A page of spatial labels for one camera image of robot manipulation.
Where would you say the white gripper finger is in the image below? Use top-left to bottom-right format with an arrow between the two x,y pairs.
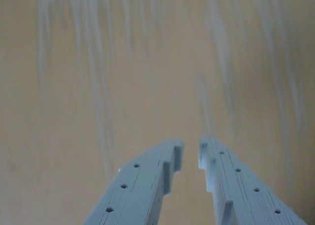
83,137 -> 185,225
198,135 -> 308,225

